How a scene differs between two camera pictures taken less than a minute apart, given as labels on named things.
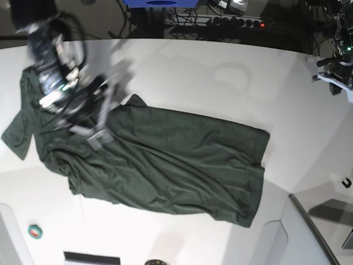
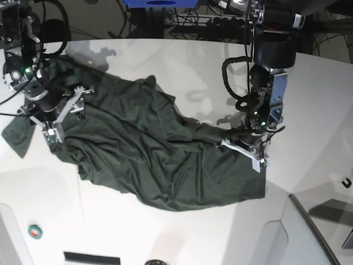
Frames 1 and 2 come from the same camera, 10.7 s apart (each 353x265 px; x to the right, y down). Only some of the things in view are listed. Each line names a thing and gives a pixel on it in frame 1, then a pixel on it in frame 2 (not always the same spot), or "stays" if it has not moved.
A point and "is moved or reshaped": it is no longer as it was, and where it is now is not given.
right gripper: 337,73 → 254,143
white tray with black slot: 69,256 stays
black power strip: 214,21 stays
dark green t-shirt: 156,160 is moved or reshaped
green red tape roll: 35,231 stays
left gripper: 89,114 → 48,105
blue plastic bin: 161,3 stays
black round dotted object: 155,262 stays
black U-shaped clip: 349,184 stays
